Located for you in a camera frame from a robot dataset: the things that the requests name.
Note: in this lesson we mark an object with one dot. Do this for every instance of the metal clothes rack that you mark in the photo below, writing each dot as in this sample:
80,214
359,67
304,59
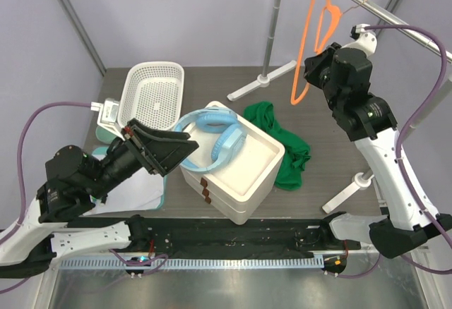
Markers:
343,73

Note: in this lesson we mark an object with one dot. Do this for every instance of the green plastic cup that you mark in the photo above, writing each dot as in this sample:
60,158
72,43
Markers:
103,135

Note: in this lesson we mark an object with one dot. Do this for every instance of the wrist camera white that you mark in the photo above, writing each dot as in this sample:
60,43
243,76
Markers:
364,41
107,115

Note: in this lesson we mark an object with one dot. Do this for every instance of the teal bordered mat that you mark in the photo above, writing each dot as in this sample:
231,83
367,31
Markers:
162,192

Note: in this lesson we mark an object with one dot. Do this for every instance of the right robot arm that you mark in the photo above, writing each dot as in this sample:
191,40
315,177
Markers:
392,234

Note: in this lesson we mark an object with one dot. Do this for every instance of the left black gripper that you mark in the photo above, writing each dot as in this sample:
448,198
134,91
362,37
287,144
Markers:
160,155

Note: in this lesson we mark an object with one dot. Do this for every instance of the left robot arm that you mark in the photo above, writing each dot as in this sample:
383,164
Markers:
75,181

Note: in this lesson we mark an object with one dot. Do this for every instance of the white perforated plastic basket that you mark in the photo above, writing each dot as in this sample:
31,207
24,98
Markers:
152,94

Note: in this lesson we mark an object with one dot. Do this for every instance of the white slotted cable duct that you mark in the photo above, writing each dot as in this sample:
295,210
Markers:
111,263

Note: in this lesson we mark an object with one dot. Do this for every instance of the white stacked storage box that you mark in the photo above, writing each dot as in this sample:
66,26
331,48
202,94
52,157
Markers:
237,189

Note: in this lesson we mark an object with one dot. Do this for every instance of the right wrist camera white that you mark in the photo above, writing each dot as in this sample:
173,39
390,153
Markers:
364,41

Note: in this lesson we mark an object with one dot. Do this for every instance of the light blue headphones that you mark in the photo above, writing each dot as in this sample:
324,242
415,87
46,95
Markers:
220,134

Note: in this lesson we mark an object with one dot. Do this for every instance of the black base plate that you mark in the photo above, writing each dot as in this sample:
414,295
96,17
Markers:
221,239

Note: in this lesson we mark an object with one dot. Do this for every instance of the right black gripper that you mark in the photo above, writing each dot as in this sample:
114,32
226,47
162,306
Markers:
313,65

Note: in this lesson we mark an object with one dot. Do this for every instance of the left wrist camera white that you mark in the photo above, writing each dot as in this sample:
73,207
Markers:
107,115

